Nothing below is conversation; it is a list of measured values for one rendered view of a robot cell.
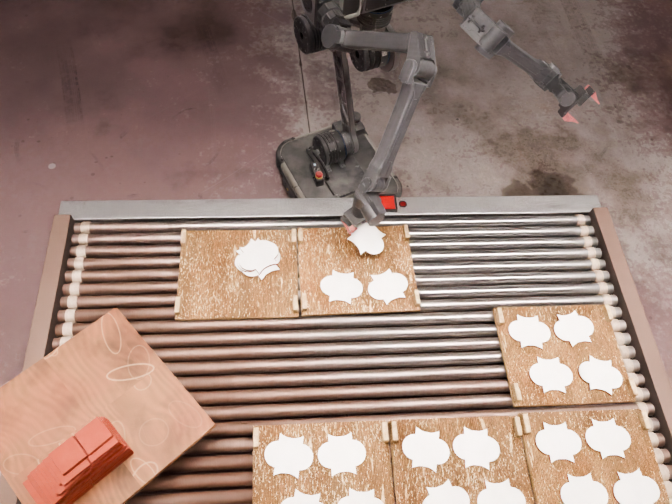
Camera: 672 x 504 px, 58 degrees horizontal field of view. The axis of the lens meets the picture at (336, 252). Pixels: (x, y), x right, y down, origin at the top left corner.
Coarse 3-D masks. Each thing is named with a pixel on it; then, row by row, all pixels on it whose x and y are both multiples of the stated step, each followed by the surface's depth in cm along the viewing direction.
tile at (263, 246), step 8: (256, 240) 215; (240, 248) 213; (248, 248) 213; (256, 248) 214; (264, 248) 214; (272, 248) 214; (240, 256) 211; (248, 256) 212; (256, 256) 212; (264, 256) 212; (272, 256) 212; (240, 264) 210; (248, 264) 210; (256, 264) 210; (264, 264) 210; (272, 264) 211
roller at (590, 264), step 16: (80, 272) 209; (96, 272) 210; (112, 272) 210; (128, 272) 211; (144, 272) 211; (160, 272) 212; (176, 272) 212; (416, 272) 220; (432, 272) 221; (448, 272) 222; (464, 272) 223; (480, 272) 223; (496, 272) 224
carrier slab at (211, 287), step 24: (192, 240) 217; (216, 240) 218; (240, 240) 219; (288, 240) 220; (192, 264) 212; (216, 264) 213; (288, 264) 215; (192, 288) 207; (216, 288) 208; (240, 288) 209; (264, 288) 209; (288, 288) 210; (192, 312) 203; (216, 312) 204; (240, 312) 204; (264, 312) 205; (288, 312) 205
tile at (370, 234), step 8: (360, 224) 216; (368, 224) 217; (360, 232) 215; (368, 232) 216; (376, 232) 216; (352, 240) 213; (360, 240) 214; (368, 240) 214; (376, 240) 215; (360, 248) 213; (368, 248) 213; (376, 248) 214
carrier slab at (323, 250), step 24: (312, 240) 221; (336, 240) 222; (384, 240) 223; (312, 264) 216; (336, 264) 216; (360, 264) 217; (384, 264) 218; (408, 264) 219; (312, 288) 211; (408, 288) 214; (312, 312) 206; (336, 312) 207; (360, 312) 207; (384, 312) 209
